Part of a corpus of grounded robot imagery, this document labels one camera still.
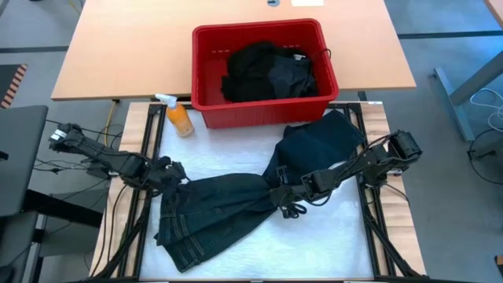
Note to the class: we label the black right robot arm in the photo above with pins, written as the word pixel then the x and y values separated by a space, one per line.
pixel 353 165

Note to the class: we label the grey desk grommet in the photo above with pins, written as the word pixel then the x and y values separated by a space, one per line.
pixel 273 2

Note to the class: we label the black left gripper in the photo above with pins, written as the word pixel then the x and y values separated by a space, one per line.
pixel 167 175

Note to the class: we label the black stand base bar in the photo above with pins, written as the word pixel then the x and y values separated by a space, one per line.
pixel 59 206

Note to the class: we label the white paper sheet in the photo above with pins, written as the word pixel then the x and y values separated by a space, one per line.
pixel 307 2

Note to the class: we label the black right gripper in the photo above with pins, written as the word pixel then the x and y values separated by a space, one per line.
pixel 292 194

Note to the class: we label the grey metal desk leg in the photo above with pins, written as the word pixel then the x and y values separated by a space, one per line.
pixel 477 80

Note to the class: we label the dark grey cloth garment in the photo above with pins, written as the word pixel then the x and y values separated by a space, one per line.
pixel 292 78

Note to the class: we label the orange spray bottle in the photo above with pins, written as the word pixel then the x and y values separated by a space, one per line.
pixel 180 120

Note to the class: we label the light wooden desk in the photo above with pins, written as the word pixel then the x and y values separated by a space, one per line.
pixel 497 9
pixel 118 47

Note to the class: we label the grey chair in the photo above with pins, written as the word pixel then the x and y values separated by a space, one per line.
pixel 19 157

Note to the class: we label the red plastic bin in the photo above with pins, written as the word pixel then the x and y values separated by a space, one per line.
pixel 204 78

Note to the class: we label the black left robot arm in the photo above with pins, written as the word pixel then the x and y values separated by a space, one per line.
pixel 98 153

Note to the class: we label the dark blue denim jeans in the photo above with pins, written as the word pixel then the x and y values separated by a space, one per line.
pixel 220 212

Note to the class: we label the striped edge floor mat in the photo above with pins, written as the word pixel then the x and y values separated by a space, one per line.
pixel 8 84

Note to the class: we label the black cloth garment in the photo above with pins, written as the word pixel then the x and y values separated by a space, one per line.
pixel 247 70

